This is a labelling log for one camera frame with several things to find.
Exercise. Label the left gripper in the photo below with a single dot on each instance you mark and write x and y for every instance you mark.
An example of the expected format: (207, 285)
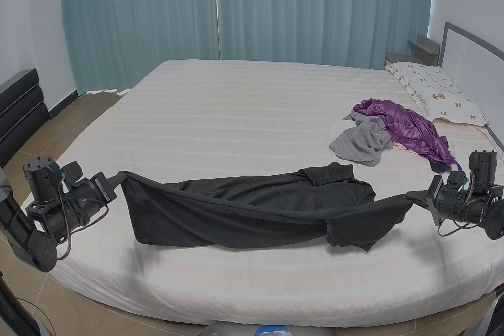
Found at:
(82, 204)

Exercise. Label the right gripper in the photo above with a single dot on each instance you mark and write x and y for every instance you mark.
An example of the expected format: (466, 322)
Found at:
(452, 204)

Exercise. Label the black T-shirt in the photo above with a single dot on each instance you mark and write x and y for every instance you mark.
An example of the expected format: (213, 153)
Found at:
(236, 204)

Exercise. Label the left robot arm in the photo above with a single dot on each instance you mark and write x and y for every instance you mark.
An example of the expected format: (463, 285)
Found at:
(31, 232)

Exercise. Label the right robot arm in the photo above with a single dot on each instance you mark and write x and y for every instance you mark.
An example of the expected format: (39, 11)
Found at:
(484, 208)

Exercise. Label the bed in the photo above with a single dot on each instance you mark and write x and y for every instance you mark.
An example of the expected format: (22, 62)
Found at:
(236, 110)

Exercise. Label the black mesh garment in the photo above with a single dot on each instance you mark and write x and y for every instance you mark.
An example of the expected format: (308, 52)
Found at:
(441, 167)

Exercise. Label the pink garment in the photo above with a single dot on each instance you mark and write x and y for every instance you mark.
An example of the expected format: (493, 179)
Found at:
(399, 146)

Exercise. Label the purple garment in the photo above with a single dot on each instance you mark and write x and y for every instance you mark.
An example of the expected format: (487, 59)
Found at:
(409, 125)

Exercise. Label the black chest of drawers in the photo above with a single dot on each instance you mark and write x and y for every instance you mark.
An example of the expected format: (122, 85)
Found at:
(19, 110)

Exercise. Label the grey garment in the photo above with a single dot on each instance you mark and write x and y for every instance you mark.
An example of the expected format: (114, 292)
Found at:
(354, 147)

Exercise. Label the white printed pillow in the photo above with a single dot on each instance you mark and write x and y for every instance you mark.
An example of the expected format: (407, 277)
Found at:
(437, 90)

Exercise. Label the grey bedside table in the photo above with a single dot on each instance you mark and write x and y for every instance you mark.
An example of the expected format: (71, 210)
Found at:
(417, 51)

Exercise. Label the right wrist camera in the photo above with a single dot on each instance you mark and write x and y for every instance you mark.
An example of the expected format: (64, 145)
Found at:
(457, 180)

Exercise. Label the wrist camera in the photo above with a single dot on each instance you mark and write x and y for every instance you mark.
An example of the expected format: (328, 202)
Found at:
(457, 180)
(73, 173)

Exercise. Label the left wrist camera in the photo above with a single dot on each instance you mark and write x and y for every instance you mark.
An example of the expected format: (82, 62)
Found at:
(73, 173)

